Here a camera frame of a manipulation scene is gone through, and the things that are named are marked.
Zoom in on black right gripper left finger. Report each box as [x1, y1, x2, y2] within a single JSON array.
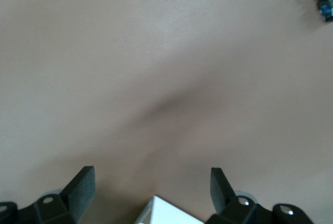
[[33, 166, 96, 224]]

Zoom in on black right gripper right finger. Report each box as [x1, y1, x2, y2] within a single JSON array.
[[205, 167, 261, 224]]

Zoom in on white drawer cabinet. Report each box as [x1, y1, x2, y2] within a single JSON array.
[[135, 195, 207, 224]]

